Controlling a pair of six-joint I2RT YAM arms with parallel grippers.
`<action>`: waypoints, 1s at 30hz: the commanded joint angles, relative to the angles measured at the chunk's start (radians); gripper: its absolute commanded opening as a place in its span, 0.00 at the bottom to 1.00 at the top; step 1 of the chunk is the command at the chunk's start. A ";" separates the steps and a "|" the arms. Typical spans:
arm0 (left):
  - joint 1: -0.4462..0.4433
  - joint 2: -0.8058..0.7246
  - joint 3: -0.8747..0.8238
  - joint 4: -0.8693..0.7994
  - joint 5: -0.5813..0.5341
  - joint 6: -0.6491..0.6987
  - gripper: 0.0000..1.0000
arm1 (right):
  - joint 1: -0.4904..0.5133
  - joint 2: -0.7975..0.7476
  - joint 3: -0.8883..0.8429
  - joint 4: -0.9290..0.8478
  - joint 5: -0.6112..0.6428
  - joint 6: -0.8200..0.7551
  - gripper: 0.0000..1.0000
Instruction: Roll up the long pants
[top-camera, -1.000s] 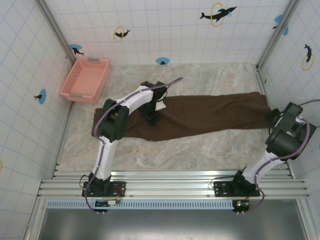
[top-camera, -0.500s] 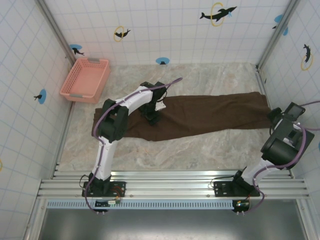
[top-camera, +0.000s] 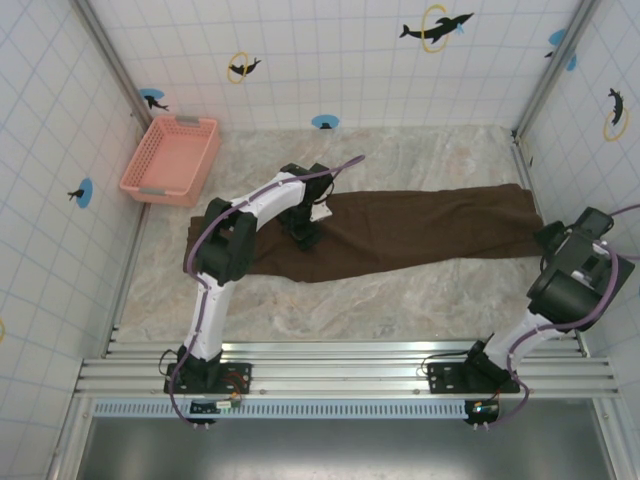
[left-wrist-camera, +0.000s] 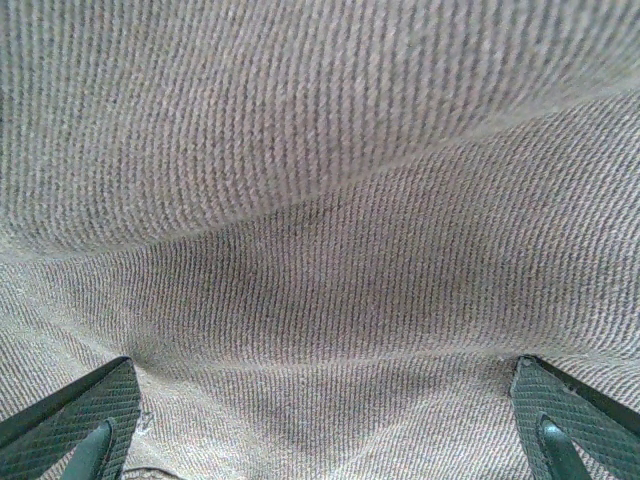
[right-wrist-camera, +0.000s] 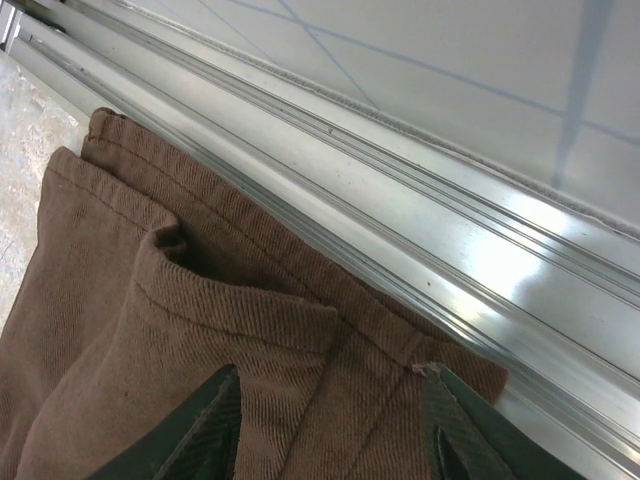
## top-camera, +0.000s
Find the brown long pants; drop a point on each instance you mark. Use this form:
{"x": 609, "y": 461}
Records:
{"x": 400, "y": 225}

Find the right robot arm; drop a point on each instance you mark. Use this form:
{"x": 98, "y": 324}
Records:
{"x": 560, "y": 295}

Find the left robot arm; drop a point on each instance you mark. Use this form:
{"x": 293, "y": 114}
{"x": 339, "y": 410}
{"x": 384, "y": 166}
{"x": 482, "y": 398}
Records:
{"x": 210, "y": 310}

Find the pink plastic basket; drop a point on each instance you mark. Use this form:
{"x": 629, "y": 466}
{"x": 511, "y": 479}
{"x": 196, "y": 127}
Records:
{"x": 167, "y": 160}

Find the blue circle seal sticker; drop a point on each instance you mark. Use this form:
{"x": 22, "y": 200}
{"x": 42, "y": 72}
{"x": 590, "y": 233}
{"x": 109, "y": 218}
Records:
{"x": 85, "y": 192}

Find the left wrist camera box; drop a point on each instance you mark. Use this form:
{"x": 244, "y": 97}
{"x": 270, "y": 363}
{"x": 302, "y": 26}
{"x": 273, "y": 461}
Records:
{"x": 321, "y": 212}

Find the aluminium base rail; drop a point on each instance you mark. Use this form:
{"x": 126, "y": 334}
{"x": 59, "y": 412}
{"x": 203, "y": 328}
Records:
{"x": 350, "y": 370}

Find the aluminium corner post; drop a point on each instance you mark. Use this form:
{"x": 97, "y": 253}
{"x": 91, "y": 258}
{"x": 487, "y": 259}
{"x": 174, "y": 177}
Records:
{"x": 115, "y": 60}
{"x": 555, "y": 70}

